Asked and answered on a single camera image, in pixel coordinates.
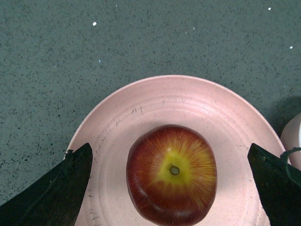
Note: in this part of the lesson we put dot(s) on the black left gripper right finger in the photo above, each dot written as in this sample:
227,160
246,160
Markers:
278,184

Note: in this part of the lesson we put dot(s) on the pink round plate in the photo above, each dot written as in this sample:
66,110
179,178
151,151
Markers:
228,122

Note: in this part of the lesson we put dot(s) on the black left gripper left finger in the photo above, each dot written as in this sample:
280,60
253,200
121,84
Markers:
56,198

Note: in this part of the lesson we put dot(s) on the light pink bowl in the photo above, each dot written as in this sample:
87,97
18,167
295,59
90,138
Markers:
291,138

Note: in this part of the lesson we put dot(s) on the red apple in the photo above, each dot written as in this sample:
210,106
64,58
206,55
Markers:
172,176

